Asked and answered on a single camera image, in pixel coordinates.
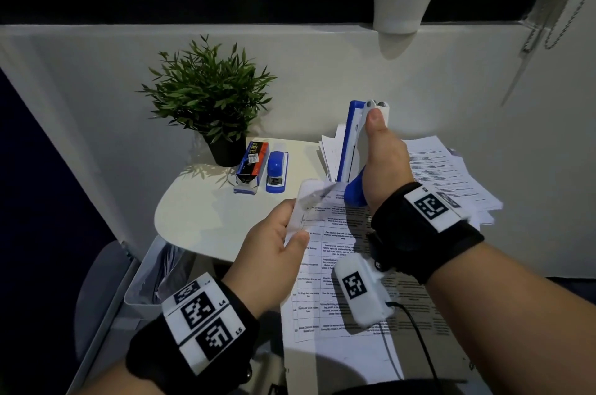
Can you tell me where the person's left hand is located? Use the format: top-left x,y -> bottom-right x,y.
222,199 -> 310,320

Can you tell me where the white paper bin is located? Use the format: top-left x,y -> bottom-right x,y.
123,235 -> 197,322

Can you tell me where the green potted plant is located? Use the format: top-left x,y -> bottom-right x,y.
138,34 -> 278,169

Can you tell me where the person's right forearm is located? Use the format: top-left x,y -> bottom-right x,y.
426,242 -> 596,395

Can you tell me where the black left wrist strap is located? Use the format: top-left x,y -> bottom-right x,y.
125,272 -> 261,395

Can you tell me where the person's right hand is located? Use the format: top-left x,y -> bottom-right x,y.
363,108 -> 416,217

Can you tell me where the blue staples box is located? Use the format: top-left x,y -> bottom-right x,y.
233,140 -> 271,196

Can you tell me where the blue white stapler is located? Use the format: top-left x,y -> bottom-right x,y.
265,151 -> 290,195
336,99 -> 391,209

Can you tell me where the black right camera cable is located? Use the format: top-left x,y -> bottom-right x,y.
386,301 -> 444,384

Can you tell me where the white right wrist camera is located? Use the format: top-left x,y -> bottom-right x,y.
334,252 -> 396,330

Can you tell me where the metal bead chain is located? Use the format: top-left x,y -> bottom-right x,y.
519,0 -> 596,55

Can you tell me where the grey round stool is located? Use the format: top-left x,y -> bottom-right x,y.
74,240 -> 134,364

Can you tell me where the stack of printed papers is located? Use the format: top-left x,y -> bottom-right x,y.
318,122 -> 505,229

